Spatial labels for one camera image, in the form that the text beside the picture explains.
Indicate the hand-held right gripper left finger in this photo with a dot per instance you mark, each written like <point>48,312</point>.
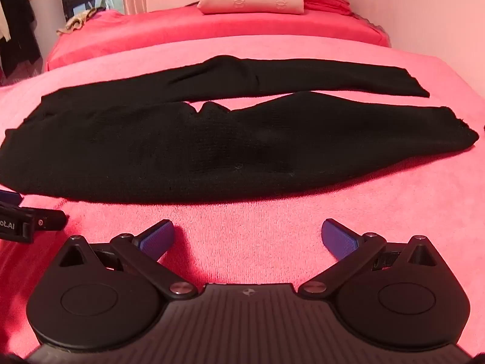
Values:
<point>158,239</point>

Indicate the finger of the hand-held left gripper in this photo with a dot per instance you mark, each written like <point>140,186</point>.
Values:
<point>10,198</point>
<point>47,221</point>

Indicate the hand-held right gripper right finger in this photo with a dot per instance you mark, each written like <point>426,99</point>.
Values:
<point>338,239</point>

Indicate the black pants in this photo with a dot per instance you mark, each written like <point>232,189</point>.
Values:
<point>227,151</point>

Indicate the pink fleece blanket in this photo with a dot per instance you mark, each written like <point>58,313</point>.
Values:
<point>250,231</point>

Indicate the hanging dark clothes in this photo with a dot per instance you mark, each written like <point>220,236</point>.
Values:
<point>17,26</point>

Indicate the beige crumpled cloth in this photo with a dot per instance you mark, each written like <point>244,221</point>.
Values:
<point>77,21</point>

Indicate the red covered bed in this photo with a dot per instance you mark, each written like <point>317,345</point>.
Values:
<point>212,30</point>

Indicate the folded red cloth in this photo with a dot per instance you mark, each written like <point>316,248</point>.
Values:
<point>326,0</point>

